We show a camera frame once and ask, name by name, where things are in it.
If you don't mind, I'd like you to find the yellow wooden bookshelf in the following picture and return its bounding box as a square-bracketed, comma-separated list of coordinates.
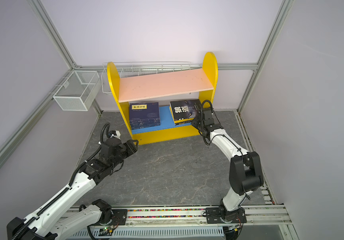
[106, 52, 218, 145]

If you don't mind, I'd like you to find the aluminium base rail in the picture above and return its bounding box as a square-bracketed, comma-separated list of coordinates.
[37, 203, 292, 240]

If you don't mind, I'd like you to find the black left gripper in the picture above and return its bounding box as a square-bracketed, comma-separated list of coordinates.
[110, 139, 139, 170]

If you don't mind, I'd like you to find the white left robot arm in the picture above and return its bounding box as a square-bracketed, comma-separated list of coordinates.
[7, 123, 139, 240]

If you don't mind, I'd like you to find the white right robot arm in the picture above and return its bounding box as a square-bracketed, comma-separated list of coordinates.
[191, 100, 264, 225]

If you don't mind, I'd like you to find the black wolf cover book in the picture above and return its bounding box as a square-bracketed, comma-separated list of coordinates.
[170, 99, 201, 122]

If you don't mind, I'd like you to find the white mesh basket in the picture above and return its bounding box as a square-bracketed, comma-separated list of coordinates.
[53, 71, 102, 112]

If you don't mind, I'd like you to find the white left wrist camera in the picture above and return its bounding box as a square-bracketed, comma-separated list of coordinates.
[108, 130, 121, 140]

